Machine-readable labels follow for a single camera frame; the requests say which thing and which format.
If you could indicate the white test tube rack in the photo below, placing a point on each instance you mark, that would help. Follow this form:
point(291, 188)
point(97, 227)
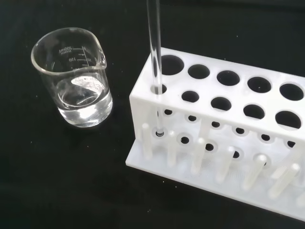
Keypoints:
point(238, 190)

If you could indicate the clear glass beaker with water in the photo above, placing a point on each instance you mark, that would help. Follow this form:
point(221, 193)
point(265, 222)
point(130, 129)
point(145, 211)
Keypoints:
point(81, 112)

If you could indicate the black bench cloth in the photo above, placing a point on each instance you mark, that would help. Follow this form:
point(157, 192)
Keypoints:
point(59, 179)

